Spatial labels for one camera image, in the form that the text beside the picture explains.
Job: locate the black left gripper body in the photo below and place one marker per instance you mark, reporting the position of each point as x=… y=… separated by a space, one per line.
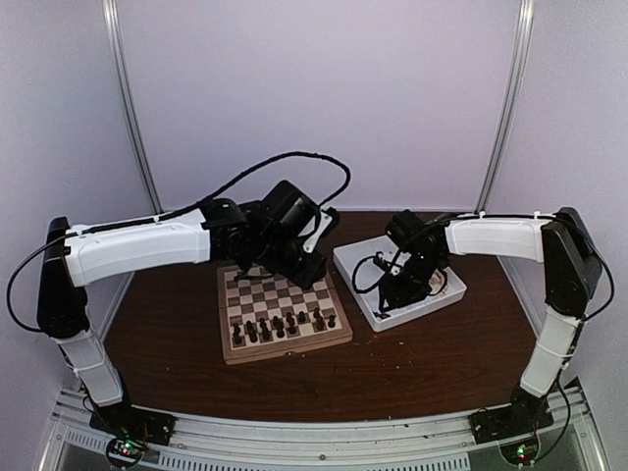
x=276 y=255

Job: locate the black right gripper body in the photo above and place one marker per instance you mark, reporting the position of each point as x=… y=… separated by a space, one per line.
x=414 y=285

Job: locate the dark chess piece crossing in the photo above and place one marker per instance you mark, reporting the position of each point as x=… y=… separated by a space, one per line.
x=381 y=315

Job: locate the dark chess knight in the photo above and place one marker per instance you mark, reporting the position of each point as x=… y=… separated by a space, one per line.
x=320 y=323

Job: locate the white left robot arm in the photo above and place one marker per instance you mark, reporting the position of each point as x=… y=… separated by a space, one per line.
x=76 y=257

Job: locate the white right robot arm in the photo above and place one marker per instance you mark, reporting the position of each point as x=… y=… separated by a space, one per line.
x=550 y=259

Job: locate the pile of white chess pieces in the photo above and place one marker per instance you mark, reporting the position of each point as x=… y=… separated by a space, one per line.
x=438 y=283

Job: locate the wooden chess board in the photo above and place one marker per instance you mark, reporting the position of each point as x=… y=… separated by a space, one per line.
x=261 y=295

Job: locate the white plastic divided tray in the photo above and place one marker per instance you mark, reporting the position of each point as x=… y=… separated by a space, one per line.
x=356 y=264

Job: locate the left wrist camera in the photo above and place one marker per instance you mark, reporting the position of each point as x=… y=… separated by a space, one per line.
x=319 y=226

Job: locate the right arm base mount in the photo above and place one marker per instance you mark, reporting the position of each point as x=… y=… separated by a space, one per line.
x=524 y=414

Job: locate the aluminium front rail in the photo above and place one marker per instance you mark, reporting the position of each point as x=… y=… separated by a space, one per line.
x=441 y=442

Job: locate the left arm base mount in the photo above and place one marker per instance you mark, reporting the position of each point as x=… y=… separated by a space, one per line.
x=129 y=423

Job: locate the right aluminium frame post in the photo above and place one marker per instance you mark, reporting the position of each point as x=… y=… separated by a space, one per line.
x=517 y=68

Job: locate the aluminium frame post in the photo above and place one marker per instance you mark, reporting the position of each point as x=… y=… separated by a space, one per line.
x=517 y=68
x=114 y=33

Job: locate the left aluminium frame post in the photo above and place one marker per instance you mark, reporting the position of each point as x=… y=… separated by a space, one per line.
x=114 y=33

